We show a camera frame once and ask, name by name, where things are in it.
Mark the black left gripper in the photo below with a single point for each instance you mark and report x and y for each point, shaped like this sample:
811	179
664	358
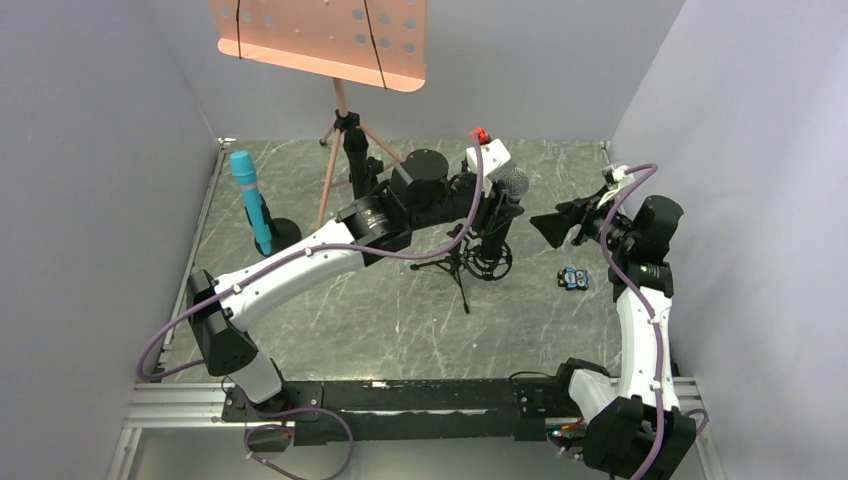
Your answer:
494	201

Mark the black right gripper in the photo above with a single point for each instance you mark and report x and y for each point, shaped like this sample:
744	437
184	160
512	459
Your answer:
586	221

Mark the black shock mount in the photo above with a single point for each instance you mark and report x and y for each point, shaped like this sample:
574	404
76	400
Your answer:
465	256

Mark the small black mic stand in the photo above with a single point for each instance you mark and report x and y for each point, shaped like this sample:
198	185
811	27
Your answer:
273	235

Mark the blue microphone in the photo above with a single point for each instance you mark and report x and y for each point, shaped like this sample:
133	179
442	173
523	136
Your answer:
245	174

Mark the black round-base mic stand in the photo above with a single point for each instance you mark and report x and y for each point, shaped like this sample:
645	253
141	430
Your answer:
373	168

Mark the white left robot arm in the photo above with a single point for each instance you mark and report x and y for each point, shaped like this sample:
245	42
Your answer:
419	194

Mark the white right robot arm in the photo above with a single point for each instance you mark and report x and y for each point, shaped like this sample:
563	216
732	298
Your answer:
633	426

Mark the pink music stand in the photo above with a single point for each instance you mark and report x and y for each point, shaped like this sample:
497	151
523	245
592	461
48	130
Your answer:
375	43

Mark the blue owl block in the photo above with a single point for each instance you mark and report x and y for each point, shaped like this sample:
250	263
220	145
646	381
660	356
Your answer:
572	279

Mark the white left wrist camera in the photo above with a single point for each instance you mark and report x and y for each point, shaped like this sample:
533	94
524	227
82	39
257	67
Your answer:
491	155

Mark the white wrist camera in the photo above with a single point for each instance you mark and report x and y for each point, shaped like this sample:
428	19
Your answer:
616	180
491	155

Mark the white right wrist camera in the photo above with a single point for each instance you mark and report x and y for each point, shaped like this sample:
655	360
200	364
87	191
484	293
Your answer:
616	180

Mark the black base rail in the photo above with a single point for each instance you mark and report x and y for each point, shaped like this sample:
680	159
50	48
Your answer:
523	408

